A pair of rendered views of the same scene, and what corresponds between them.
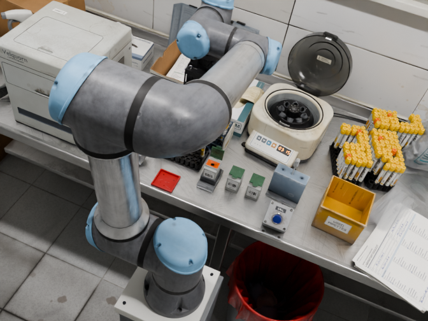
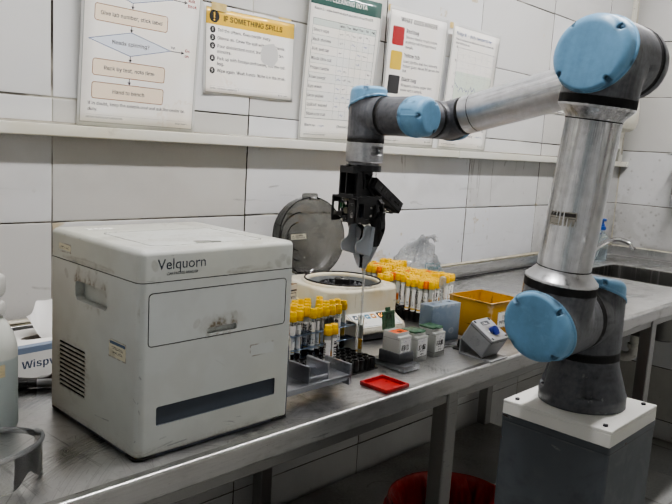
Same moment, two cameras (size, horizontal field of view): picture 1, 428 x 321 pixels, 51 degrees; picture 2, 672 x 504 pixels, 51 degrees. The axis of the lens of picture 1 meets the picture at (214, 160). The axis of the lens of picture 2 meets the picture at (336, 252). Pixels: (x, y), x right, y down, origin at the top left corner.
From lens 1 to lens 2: 149 cm
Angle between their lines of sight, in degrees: 64
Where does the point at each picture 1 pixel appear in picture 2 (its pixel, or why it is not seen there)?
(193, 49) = (433, 119)
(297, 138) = (389, 288)
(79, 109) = (643, 41)
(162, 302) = (618, 383)
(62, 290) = not seen: outside the picture
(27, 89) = (190, 338)
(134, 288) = (581, 418)
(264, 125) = (354, 297)
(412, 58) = not seen: hidden behind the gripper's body
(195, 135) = not seen: hidden behind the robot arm
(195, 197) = (422, 377)
